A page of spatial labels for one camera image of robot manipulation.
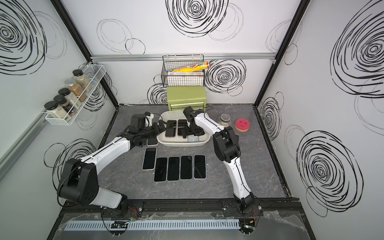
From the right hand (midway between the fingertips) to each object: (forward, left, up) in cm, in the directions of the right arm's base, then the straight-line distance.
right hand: (192, 135), depth 98 cm
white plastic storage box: (+1, +14, -4) cm, 15 cm away
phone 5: (-6, +25, 0) cm, 26 cm away
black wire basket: (+18, +13, +31) cm, 39 cm away
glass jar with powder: (+10, -22, +6) cm, 25 cm away
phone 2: (-23, +10, -1) cm, 25 cm away
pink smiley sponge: (+10, -35, -1) cm, 36 cm away
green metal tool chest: (+20, +9, +15) cm, 27 cm away
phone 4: (-20, -5, -3) cm, 21 cm away
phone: (-22, +18, -5) cm, 29 cm away
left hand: (-4, +15, +14) cm, 21 cm away
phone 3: (-21, +3, -2) cm, 22 cm away
